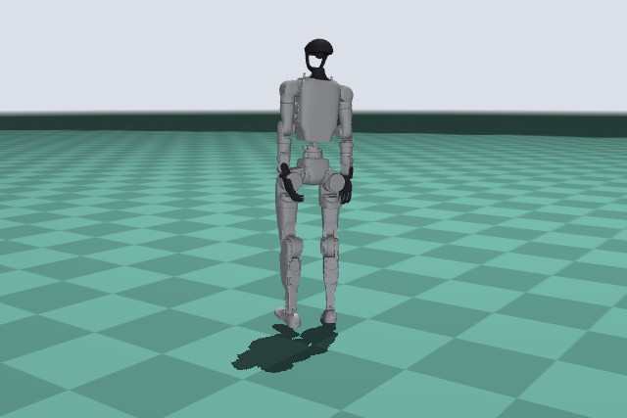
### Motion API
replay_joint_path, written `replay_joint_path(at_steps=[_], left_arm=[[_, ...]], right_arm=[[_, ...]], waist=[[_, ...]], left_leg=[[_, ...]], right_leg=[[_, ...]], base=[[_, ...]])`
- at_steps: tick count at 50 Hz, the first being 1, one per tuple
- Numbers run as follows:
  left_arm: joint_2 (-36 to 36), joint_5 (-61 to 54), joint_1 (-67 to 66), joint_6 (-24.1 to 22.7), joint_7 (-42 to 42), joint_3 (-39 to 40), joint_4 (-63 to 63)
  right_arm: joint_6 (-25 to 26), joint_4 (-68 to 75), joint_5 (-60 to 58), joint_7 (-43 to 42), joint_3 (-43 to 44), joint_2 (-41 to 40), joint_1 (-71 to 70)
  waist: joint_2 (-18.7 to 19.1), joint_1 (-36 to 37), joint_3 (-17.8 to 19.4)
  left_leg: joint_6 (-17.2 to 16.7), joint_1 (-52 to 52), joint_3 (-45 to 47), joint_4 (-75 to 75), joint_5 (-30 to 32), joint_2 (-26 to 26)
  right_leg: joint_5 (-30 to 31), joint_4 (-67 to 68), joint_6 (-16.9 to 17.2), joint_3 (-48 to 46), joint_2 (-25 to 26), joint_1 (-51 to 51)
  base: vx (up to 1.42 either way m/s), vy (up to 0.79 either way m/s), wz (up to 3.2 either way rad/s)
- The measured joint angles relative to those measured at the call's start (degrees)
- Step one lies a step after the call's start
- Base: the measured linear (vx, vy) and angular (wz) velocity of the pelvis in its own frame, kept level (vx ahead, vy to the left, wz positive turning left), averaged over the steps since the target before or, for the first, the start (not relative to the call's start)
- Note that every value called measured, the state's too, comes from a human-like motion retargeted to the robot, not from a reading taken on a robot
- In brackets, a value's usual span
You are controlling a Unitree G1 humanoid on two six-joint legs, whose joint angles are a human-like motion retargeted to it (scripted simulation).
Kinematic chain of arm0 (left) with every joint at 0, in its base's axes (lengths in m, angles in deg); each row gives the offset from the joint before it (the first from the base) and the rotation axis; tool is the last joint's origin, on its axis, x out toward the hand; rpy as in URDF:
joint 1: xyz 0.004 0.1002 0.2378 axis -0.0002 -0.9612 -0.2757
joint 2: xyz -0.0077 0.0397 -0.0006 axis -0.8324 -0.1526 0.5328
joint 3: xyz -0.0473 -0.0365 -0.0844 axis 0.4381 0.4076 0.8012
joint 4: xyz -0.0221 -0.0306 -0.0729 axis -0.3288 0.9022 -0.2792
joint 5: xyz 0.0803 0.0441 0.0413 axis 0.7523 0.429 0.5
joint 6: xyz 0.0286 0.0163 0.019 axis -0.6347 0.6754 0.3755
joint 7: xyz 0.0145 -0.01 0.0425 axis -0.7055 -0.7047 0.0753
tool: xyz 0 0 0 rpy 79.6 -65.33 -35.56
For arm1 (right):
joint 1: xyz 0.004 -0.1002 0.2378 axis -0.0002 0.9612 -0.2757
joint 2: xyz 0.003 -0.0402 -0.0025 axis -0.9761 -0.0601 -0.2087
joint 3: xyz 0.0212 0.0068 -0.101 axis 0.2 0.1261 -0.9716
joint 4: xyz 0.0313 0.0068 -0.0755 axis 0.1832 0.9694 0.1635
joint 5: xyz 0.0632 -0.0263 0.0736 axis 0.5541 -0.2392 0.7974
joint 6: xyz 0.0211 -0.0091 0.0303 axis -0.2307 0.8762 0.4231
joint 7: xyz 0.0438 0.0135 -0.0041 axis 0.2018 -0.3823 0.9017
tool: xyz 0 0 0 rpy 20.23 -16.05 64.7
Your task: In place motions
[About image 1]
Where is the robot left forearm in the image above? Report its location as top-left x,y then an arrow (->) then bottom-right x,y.
277,121 -> 292,174

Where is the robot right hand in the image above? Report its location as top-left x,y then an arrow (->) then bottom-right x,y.
339,166 -> 353,205

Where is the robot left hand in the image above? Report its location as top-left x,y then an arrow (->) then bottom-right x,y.
279,163 -> 304,203

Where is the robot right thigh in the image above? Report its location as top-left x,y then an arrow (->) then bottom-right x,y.
318,169 -> 345,256

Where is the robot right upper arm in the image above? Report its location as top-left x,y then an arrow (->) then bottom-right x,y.
335,84 -> 354,140

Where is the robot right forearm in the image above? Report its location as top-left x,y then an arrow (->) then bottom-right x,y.
339,131 -> 354,175

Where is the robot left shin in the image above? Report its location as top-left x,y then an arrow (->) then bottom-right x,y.
280,239 -> 302,315

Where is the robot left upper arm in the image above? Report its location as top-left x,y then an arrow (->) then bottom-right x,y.
279,79 -> 302,136

